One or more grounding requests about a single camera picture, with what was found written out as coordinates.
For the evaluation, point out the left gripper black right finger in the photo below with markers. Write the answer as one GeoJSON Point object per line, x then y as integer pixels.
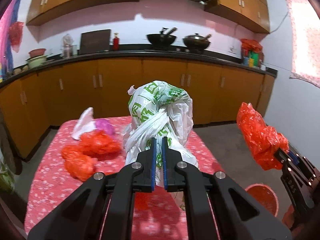
{"type": "Point", "coordinates": [216, 206]}

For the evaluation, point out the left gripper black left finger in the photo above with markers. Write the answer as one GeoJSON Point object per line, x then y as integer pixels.
{"type": "Point", "coordinates": [102, 207]}

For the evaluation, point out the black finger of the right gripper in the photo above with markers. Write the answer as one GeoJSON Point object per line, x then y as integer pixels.
{"type": "Point", "coordinates": [296, 158]}
{"type": "Point", "coordinates": [281, 156]}

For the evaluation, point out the red plastic bag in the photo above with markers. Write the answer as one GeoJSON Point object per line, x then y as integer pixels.
{"type": "Point", "coordinates": [79, 165]}
{"type": "Point", "coordinates": [262, 140]}
{"type": "Point", "coordinates": [99, 144]}
{"type": "Point", "coordinates": [15, 35]}

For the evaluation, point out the red plastic bag front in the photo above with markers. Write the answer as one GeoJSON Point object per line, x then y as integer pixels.
{"type": "Point", "coordinates": [79, 165]}

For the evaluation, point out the white paper sheet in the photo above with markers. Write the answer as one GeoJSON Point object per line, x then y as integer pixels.
{"type": "Point", "coordinates": [86, 123]}

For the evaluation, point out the white green printed plastic bag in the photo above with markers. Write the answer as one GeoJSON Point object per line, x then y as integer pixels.
{"type": "Point", "coordinates": [159, 110]}

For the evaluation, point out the black kitchen countertop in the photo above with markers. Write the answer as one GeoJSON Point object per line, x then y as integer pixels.
{"type": "Point", "coordinates": [140, 51]}

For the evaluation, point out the person's right hand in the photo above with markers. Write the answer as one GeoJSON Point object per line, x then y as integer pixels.
{"type": "Point", "coordinates": [288, 219]}

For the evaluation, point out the magenta plastic bag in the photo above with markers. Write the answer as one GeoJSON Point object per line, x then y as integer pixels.
{"type": "Point", "coordinates": [104, 125]}

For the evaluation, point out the lower wooden cabinets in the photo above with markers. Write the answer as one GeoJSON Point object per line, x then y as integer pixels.
{"type": "Point", "coordinates": [33, 101]}

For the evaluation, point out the green white bucket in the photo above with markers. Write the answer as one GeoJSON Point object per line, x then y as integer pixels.
{"type": "Point", "coordinates": [7, 182]}

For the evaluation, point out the red bag over containers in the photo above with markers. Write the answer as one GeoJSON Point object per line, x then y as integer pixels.
{"type": "Point", "coordinates": [251, 45]}

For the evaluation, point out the pink window curtain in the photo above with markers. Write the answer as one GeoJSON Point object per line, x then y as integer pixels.
{"type": "Point", "coordinates": [305, 41]}

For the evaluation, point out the black lidded wok right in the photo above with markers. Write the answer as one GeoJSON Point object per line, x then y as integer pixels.
{"type": "Point", "coordinates": [197, 42]}

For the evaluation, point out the upper right wooden cabinet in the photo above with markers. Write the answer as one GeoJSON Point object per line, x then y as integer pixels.
{"type": "Point", "coordinates": [251, 14]}

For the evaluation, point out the green basin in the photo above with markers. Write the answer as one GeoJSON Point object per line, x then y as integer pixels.
{"type": "Point", "coordinates": [36, 61]}

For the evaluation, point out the black wok left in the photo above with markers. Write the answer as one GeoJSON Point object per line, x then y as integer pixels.
{"type": "Point", "coordinates": [163, 39]}

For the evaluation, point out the dark cutting board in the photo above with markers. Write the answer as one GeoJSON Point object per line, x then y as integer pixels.
{"type": "Point", "coordinates": [95, 41]}

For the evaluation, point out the red bottle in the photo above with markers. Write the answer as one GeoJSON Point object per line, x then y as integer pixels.
{"type": "Point", "coordinates": [115, 45]}

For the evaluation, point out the pink basin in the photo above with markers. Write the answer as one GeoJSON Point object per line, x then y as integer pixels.
{"type": "Point", "coordinates": [37, 52]}

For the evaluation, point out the clear wrapped jar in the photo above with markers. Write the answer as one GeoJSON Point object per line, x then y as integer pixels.
{"type": "Point", "coordinates": [67, 46]}

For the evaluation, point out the hanging red plastic bag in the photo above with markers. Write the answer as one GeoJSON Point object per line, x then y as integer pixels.
{"type": "Point", "coordinates": [15, 35]}

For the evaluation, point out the pink blue curtain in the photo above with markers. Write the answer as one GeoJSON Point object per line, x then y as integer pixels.
{"type": "Point", "coordinates": [7, 19]}

